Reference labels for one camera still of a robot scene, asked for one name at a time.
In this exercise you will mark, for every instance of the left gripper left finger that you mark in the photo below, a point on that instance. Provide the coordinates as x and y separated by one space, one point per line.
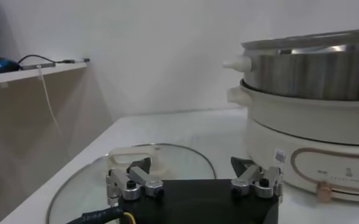
145 179

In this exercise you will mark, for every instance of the glass pot lid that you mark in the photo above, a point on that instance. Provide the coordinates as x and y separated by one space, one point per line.
182 164

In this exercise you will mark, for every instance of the black smartphone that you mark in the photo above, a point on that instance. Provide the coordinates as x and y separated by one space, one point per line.
39 65

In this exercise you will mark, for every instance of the steel steamer basket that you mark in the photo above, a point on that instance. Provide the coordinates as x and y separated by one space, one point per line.
304 73

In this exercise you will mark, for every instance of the cream electric cooker base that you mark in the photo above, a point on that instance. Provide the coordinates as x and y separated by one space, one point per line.
289 128

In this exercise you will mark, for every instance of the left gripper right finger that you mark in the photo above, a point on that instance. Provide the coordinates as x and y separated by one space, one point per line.
252 179

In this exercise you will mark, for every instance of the white side desk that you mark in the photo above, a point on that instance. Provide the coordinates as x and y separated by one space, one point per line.
30 121

